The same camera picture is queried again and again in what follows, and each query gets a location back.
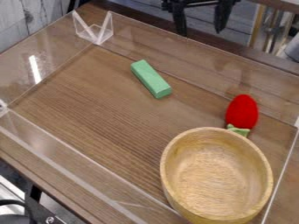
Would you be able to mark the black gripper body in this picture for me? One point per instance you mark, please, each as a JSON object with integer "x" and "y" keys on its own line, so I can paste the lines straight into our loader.
{"x": 166, "y": 4}

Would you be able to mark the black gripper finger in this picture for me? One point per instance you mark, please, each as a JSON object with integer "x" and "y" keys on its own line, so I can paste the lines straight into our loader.
{"x": 221, "y": 14}
{"x": 178, "y": 18}

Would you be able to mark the red plush strawberry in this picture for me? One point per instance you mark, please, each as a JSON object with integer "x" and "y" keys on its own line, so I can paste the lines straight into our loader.
{"x": 241, "y": 115}

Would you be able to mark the green rectangular block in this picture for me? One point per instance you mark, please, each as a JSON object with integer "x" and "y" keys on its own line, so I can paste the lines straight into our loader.
{"x": 153, "y": 82}

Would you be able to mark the wooden bowl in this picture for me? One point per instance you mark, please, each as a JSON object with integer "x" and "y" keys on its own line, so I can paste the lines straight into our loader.
{"x": 216, "y": 177}

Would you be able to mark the gold metal chair frame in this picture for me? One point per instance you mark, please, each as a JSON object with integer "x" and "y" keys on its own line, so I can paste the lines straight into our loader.
{"x": 272, "y": 24}

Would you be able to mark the clear acrylic corner bracket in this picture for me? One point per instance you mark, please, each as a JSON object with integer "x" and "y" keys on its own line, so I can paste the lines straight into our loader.
{"x": 93, "y": 33}

